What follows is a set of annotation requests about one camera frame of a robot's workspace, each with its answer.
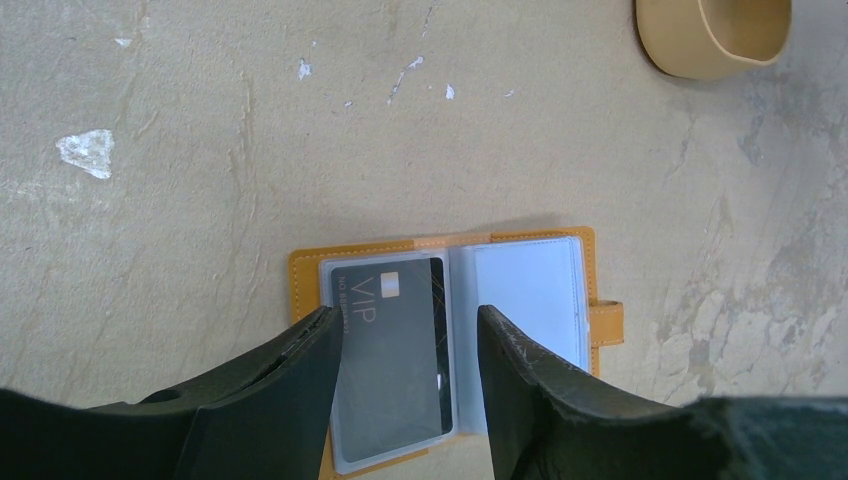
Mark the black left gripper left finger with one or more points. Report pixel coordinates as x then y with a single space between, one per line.
261 415

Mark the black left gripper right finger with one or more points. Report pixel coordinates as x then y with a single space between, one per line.
548 419

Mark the orange leather card holder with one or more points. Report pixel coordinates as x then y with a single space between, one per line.
543 280

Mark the black VIP credit card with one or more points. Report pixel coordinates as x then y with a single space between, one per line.
394 389

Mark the orange oval tray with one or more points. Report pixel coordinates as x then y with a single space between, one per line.
710 40

